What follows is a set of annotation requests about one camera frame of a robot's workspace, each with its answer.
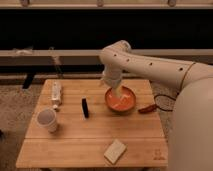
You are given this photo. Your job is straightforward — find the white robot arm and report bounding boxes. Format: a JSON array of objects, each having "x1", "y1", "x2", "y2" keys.
[{"x1": 99, "y1": 40, "x2": 213, "y2": 171}]

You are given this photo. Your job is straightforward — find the red chili pepper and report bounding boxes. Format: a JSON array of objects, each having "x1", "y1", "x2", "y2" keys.
[{"x1": 138, "y1": 104, "x2": 157, "y2": 114}]

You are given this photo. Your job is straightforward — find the white paper cup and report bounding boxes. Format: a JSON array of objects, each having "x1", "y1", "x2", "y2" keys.
[{"x1": 36, "y1": 108, "x2": 58, "y2": 133}]

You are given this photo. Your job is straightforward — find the metal rail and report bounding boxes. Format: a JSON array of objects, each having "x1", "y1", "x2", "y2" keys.
[{"x1": 0, "y1": 49, "x2": 213, "y2": 64}]

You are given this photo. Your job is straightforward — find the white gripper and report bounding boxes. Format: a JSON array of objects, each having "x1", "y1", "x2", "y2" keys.
[{"x1": 102, "y1": 68, "x2": 130, "y2": 103}]

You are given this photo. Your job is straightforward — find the orange bowl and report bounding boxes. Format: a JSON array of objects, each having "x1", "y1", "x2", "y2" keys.
[{"x1": 105, "y1": 86, "x2": 136, "y2": 112}]

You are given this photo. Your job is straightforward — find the wooden table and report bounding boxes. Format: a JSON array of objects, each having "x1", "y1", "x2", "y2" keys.
[{"x1": 16, "y1": 79, "x2": 168, "y2": 168}]

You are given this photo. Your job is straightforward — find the black eraser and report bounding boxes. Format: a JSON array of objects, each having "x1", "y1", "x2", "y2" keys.
[{"x1": 82, "y1": 98, "x2": 89, "y2": 118}]

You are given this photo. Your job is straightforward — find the beige sponge block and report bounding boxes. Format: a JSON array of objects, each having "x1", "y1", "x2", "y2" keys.
[{"x1": 104, "y1": 139, "x2": 127, "y2": 164}]

